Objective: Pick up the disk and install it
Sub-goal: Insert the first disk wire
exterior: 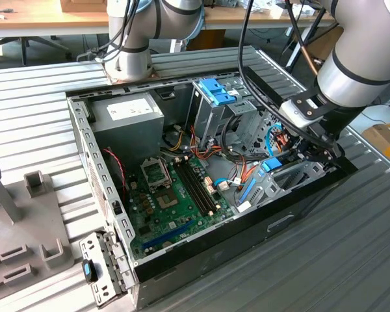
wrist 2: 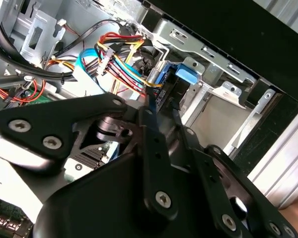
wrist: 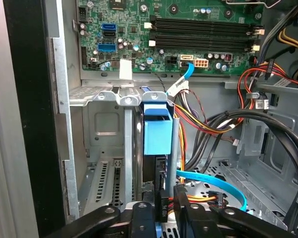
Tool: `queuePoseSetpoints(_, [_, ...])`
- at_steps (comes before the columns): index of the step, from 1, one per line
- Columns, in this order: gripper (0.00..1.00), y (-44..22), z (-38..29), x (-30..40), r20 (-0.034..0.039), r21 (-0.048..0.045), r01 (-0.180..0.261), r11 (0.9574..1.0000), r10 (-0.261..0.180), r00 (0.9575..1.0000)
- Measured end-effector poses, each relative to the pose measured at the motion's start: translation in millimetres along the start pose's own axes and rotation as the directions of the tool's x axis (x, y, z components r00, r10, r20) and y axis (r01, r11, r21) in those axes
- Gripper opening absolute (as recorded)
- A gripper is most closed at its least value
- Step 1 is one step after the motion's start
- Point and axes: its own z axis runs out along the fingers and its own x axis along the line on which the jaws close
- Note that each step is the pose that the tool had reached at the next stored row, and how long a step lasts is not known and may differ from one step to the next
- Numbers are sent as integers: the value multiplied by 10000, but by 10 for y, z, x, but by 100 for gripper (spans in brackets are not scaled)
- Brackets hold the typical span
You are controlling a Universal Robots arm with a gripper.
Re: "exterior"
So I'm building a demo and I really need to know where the hard disk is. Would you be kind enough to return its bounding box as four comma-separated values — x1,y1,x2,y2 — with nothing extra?
239,149,305,205

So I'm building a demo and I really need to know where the orange red power wire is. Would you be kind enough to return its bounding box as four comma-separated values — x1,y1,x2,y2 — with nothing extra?
242,128,292,186

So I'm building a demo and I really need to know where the green motherboard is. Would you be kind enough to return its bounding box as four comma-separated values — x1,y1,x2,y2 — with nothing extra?
125,151,235,261

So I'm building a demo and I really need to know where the black tripod pole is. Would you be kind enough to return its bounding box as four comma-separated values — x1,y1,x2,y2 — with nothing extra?
285,0,333,73

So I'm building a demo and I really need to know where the black open PC case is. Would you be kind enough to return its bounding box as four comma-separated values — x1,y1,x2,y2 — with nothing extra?
64,66,360,309

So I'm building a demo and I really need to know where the metal socket cover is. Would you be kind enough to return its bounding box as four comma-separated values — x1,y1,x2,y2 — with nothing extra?
139,157,170,191

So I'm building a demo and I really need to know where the white table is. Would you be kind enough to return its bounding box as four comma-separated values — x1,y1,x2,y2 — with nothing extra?
350,103,390,135

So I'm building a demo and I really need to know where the light blue data wire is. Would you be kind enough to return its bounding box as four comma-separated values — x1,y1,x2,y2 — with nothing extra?
265,122,283,157

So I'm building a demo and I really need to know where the blue expansion slot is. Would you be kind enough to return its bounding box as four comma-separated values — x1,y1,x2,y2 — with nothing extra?
141,220,194,252

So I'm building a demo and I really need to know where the red black fan wire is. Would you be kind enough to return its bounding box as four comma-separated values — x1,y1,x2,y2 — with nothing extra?
103,148,130,196

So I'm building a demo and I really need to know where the metal expansion slot bracket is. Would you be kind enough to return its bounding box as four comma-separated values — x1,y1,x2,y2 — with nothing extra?
79,229,138,309

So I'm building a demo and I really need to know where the perforated metal disk bay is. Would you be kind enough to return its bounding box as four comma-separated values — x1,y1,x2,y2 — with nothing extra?
233,104,339,213

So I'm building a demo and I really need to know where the blue black latch tab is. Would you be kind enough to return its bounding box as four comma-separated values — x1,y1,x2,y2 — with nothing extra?
81,259,99,283

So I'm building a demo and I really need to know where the black case fan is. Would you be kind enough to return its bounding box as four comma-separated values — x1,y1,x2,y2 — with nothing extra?
101,146,131,202

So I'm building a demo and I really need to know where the grey power supply unit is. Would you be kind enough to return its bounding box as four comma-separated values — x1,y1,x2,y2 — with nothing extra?
90,92,166,163

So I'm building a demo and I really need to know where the copper coloured tube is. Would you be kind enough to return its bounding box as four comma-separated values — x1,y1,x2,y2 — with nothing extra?
300,45,320,76

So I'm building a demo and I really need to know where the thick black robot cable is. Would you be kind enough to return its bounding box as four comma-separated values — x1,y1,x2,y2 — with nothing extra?
237,0,337,147

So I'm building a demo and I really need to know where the grey metal drive cage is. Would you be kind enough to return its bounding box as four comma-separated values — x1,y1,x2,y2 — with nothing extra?
185,73,270,153

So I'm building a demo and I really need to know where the large cardboard sheet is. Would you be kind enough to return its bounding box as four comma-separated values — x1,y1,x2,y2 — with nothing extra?
307,25,345,61

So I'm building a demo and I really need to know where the wooden desk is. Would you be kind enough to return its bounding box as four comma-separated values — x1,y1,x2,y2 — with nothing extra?
0,0,337,42

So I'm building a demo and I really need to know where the cardboard box yellow label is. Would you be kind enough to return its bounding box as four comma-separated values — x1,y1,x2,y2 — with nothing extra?
360,122,390,170

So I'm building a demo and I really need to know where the small cardboard box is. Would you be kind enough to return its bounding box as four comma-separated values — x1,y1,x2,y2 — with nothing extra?
58,0,109,14

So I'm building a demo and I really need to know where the yellow black wire bundle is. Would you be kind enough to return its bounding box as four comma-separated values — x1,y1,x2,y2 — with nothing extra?
167,129,187,153

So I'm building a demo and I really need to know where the small white box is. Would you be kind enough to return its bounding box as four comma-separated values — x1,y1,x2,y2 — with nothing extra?
268,1,317,19

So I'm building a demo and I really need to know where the black RAM slot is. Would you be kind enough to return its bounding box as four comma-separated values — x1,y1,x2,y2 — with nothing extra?
185,158,216,213
175,161,209,218
190,157,220,211
180,160,213,215

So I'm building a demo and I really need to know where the blue wire white plug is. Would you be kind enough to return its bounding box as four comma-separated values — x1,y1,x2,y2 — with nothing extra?
213,177,231,192

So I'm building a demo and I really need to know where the grey parts rack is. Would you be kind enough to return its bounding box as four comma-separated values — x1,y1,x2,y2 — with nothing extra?
0,161,75,293

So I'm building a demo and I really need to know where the orange red wire bundle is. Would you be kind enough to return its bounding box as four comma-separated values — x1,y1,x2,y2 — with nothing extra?
188,125,222,161

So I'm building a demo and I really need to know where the blue plastic drive latch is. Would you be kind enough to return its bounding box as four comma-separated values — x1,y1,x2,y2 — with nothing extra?
197,79,237,106

